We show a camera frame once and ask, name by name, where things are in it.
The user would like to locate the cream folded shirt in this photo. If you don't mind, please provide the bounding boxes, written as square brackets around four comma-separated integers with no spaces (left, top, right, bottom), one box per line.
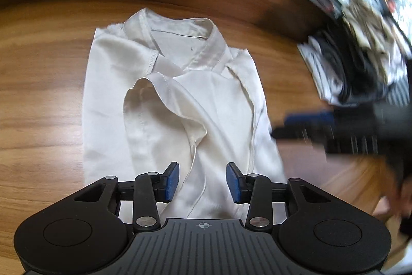
[341,0,396,50]

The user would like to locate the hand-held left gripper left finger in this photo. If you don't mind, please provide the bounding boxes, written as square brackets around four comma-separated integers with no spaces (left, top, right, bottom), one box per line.
[72,162,180,233]

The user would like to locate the white folded shirt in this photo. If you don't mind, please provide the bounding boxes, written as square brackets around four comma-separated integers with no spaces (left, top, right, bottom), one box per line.
[297,35,350,105]

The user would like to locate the beige satin shirt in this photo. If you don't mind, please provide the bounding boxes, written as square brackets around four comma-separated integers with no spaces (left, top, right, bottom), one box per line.
[82,7,287,221]

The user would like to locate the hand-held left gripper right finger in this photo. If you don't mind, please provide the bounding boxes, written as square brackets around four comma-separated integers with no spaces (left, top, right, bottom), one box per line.
[226,162,333,232]

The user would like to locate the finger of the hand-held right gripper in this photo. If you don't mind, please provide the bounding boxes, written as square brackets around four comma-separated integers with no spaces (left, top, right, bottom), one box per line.
[271,126,327,141]
[286,112,335,127]

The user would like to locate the stack of folded clothes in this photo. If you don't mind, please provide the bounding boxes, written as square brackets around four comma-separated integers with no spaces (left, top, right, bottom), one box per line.
[314,25,391,106]

